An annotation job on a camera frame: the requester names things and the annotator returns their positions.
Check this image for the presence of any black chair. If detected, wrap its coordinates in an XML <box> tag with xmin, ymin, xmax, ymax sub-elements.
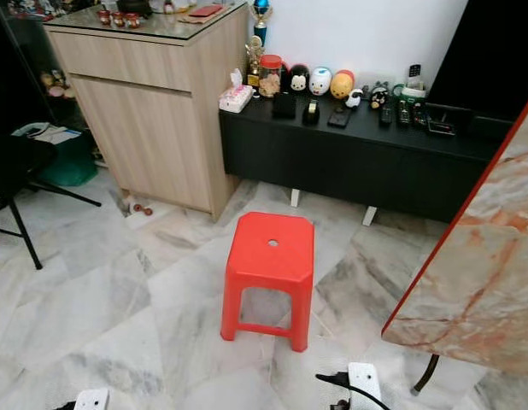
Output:
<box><xmin>0</xmin><ymin>132</ymin><xmax>103</xmax><ymax>270</ymax></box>

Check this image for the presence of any green plastic bin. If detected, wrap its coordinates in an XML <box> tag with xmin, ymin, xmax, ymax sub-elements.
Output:
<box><xmin>42</xmin><ymin>128</ymin><xmax>98</xmax><ymax>187</ymax></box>

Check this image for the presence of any stack of papers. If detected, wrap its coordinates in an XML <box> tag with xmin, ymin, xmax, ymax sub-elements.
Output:
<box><xmin>12</xmin><ymin>122</ymin><xmax>81</xmax><ymax>144</ymax></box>

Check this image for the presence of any dark display shelf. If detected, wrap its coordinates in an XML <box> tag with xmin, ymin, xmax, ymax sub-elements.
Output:
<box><xmin>0</xmin><ymin>0</ymin><xmax>94</xmax><ymax>163</ymax></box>

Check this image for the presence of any small red floor clutter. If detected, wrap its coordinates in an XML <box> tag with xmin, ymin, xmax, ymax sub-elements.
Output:
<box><xmin>123</xmin><ymin>198</ymin><xmax>154</xmax><ymax>217</ymax></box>

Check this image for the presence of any light wooden cabinet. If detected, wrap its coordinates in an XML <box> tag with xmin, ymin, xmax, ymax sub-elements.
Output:
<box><xmin>44</xmin><ymin>4</ymin><xmax>248</xmax><ymax>221</ymax></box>

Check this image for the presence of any pink tissue box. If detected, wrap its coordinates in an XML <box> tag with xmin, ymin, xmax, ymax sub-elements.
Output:
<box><xmin>220</xmin><ymin>70</ymin><xmax>254</xmax><ymax>114</ymax></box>

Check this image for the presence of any red plastic stool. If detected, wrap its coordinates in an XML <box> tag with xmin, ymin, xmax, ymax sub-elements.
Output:
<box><xmin>220</xmin><ymin>212</ymin><xmax>316</xmax><ymax>353</ymax></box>

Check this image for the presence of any flat red case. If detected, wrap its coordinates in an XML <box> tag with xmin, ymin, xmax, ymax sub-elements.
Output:
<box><xmin>190</xmin><ymin>4</ymin><xmax>224</xmax><ymax>18</ymax></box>

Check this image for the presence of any gold trophy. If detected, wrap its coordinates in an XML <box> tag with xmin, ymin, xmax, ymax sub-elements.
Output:
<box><xmin>245</xmin><ymin>36</ymin><xmax>263</xmax><ymax>86</ymax></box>

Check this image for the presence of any clear jar with red lid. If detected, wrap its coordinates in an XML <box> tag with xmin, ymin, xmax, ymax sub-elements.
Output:
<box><xmin>260</xmin><ymin>55</ymin><xmax>285</xmax><ymax>97</ymax></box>

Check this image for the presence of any black box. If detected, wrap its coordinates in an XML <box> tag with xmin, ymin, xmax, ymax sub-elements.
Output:
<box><xmin>273</xmin><ymin>91</ymin><xmax>296</xmax><ymax>119</ymax></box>

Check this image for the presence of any black round plush toy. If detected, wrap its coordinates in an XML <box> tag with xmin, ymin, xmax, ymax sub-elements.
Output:
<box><xmin>285</xmin><ymin>64</ymin><xmax>309</xmax><ymax>93</ymax></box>

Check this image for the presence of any blue trophy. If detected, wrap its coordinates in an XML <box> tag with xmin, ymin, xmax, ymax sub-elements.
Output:
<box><xmin>251</xmin><ymin>0</ymin><xmax>272</xmax><ymax>44</ymax></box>

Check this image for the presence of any black tape dispenser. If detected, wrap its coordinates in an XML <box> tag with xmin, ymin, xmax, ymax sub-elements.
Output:
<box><xmin>302</xmin><ymin>98</ymin><xmax>321</xmax><ymax>126</ymax></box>

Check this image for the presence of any white round plush toy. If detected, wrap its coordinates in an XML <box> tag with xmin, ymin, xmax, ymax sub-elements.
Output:
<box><xmin>308</xmin><ymin>67</ymin><xmax>333</xmax><ymax>96</ymax></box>

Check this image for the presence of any black low console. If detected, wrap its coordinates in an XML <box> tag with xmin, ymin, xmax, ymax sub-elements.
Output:
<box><xmin>220</xmin><ymin>90</ymin><xmax>513</xmax><ymax>225</ymax></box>

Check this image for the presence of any black wallet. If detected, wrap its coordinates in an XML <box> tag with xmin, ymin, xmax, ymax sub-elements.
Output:
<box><xmin>328</xmin><ymin>107</ymin><xmax>352</xmax><ymax>129</ymax></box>

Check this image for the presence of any orange round plush toy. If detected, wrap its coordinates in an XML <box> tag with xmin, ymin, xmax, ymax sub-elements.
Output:
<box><xmin>330</xmin><ymin>69</ymin><xmax>355</xmax><ymax>99</ymax></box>

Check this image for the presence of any black and white figurine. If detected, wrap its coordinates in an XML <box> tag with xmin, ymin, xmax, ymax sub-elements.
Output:
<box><xmin>369</xmin><ymin>82</ymin><xmax>390</xmax><ymax>108</ymax></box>

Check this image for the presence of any black table leg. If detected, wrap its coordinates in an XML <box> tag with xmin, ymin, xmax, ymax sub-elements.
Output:
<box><xmin>412</xmin><ymin>354</ymin><xmax>441</xmax><ymax>395</ymax></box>

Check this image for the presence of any marble table with red edge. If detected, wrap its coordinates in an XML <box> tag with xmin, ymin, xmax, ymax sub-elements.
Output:
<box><xmin>382</xmin><ymin>85</ymin><xmax>528</xmax><ymax>381</ymax></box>

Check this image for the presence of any black television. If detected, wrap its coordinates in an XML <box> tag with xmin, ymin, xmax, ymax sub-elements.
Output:
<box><xmin>426</xmin><ymin>0</ymin><xmax>528</xmax><ymax>125</ymax></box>

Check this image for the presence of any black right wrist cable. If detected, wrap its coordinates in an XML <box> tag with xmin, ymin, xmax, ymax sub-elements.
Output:
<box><xmin>315</xmin><ymin>371</ymin><xmax>384</xmax><ymax>410</ymax></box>

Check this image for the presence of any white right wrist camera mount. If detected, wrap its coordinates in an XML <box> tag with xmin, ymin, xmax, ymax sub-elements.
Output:
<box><xmin>348</xmin><ymin>363</ymin><xmax>383</xmax><ymax>410</ymax></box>

